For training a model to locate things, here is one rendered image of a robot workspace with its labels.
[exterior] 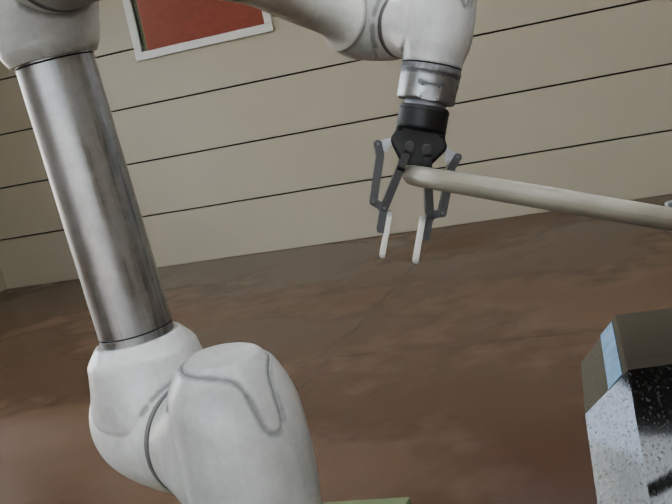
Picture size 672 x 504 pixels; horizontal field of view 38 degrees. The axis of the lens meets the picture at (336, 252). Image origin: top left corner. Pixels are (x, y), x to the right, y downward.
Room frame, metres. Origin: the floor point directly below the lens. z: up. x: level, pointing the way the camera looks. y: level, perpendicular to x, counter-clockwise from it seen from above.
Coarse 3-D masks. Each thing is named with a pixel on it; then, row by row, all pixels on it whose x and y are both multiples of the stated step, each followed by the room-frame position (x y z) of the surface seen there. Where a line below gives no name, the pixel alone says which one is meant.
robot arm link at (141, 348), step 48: (0, 0) 1.20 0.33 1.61; (0, 48) 1.23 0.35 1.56; (48, 48) 1.22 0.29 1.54; (96, 48) 1.28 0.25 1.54; (48, 96) 1.22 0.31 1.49; (96, 96) 1.25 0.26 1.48; (48, 144) 1.23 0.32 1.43; (96, 144) 1.23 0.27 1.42; (96, 192) 1.22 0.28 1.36; (96, 240) 1.22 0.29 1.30; (144, 240) 1.26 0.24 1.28; (96, 288) 1.23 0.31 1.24; (144, 288) 1.24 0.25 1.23; (144, 336) 1.22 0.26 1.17; (192, 336) 1.27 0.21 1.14; (96, 384) 1.22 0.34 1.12; (144, 384) 1.19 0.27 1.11; (96, 432) 1.26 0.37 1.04; (144, 432) 1.16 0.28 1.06; (144, 480) 1.19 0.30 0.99
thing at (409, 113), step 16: (400, 112) 1.45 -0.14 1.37; (416, 112) 1.43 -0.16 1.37; (432, 112) 1.42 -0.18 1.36; (448, 112) 1.44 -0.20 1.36; (400, 128) 1.45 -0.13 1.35; (416, 128) 1.43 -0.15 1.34; (432, 128) 1.42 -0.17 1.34; (400, 144) 1.45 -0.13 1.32; (416, 144) 1.45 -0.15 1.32; (432, 144) 1.44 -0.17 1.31; (416, 160) 1.44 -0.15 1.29; (432, 160) 1.44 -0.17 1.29
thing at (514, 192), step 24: (408, 168) 1.43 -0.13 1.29; (432, 168) 1.35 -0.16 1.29; (456, 192) 1.30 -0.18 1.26; (480, 192) 1.26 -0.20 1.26; (504, 192) 1.24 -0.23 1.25; (528, 192) 1.22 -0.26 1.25; (552, 192) 1.21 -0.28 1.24; (576, 192) 1.21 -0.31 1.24; (600, 216) 1.20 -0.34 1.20; (624, 216) 1.20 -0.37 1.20; (648, 216) 1.20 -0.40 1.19
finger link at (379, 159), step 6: (378, 144) 1.44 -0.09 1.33; (378, 150) 1.45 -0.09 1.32; (378, 156) 1.44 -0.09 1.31; (378, 162) 1.44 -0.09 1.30; (378, 168) 1.44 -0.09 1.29; (378, 174) 1.44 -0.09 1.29; (372, 180) 1.44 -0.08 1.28; (378, 180) 1.44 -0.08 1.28; (372, 186) 1.44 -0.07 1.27; (378, 186) 1.44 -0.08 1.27; (372, 192) 1.44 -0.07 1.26; (378, 192) 1.44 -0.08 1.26; (372, 198) 1.44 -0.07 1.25; (372, 204) 1.44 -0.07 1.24
